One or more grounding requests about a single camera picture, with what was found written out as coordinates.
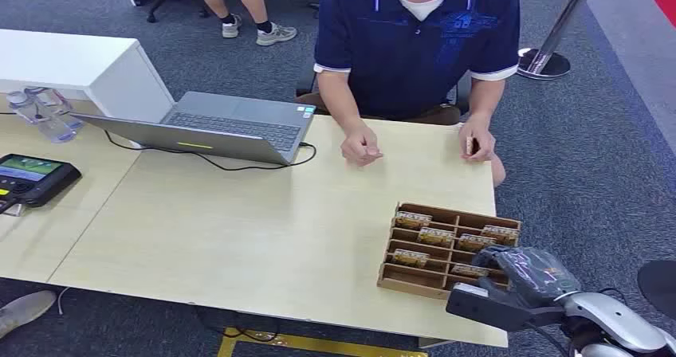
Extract stanchion pole with round base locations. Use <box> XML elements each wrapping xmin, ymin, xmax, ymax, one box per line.
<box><xmin>516</xmin><ymin>0</ymin><xmax>606</xmax><ymax>81</ymax></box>

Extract wooden card holder tray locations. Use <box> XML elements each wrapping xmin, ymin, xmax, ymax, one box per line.
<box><xmin>376</xmin><ymin>202</ymin><xmax>523</xmax><ymax>301</ymax></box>

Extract black laptop cable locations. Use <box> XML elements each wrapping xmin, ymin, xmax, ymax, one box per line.
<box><xmin>103</xmin><ymin>130</ymin><xmax>318</xmax><ymax>173</ymax></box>

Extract person's left hand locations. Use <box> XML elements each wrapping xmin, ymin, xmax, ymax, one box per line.
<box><xmin>458</xmin><ymin>116</ymin><xmax>497</xmax><ymax>163</ymax></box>

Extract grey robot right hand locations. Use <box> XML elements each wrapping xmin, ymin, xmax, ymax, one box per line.
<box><xmin>471</xmin><ymin>245</ymin><xmax>582</xmax><ymax>309</ymax></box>

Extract black controller with screen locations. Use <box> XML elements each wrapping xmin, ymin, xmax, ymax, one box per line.
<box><xmin>0</xmin><ymin>153</ymin><xmax>84</xmax><ymax>210</ymax></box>

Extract person in navy shirt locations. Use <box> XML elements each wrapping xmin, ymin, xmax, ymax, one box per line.
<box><xmin>293</xmin><ymin>0</ymin><xmax>521</xmax><ymax>188</ymax></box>

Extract grey laptop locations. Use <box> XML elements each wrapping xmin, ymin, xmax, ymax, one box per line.
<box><xmin>71</xmin><ymin>90</ymin><xmax>318</xmax><ymax>167</ymax></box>

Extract person's right hand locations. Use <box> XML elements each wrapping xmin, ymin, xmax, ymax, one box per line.
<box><xmin>340</xmin><ymin>124</ymin><xmax>385</xmax><ymax>167</ymax></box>

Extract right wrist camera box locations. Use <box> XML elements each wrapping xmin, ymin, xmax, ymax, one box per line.
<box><xmin>445</xmin><ymin>282</ymin><xmax>566</xmax><ymax>333</ymax></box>

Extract gold printed hotel card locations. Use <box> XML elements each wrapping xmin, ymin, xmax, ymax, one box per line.
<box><xmin>450</xmin><ymin>263</ymin><xmax>490</xmax><ymax>280</ymax></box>
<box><xmin>456</xmin><ymin>233</ymin><xmax>497</xmax><ymax>253</ymax></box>
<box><xmin>417</xmin><ymin>227</ymin><xmax>456</xmax><ymax>249</ymax></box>
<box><xmin>480</xmin><ymin>224</ymin><xmax>521</xmax><ymax>245</ymax></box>
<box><xmin>394</xmin><ymin>211</ymin><xmax>434</xmax><ymax>231</ymax></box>
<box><xmin>391</xmin><ymin>249</ymin><xmax>430</xmax><ymax>269</ymax></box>

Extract clear plastic water bottle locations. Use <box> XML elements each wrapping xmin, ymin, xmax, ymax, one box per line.
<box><xmin>23</xmin><ymin>86</ymin><xmax>85</xmax><ymax>131</ymax></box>
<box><xmin>6</xmin><ymin>90</ymin><xmax>78</xmax><ymax>145</ymax></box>

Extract yellow floor tape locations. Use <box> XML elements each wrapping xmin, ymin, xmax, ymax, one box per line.
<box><xmin>217</xmin><ymin>327</ymin><xmax>429</xmax><ymax>357</ymax></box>

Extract white cabinet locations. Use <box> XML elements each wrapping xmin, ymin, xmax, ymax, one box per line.
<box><xmin>0</xmin><ymin>29</ymin><xmax>176</xmax><ymax>150</ymax></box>

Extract black round base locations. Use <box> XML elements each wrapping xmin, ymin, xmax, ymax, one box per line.
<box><xmin>636</xmin><ymin>260</ymin><xmax>676</xmax><ymax>322</ymax></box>

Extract grey shoe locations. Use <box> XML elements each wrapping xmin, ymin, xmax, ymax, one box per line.
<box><xmin>0</xmin><ymin>290</ymin><xmax>57</xmax><ymax>339</ymax></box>

